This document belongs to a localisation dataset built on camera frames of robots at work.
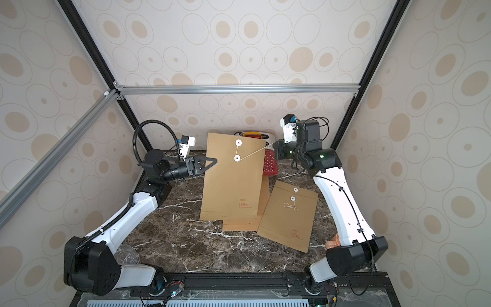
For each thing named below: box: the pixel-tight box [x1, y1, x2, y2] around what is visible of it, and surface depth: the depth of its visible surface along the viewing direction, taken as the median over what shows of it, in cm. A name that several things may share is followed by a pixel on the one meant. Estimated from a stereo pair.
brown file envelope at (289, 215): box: [257, 179, 319, 254], surface depth 94 cm
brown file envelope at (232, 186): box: [199, 132, 267, 221], surface depth 72 cm
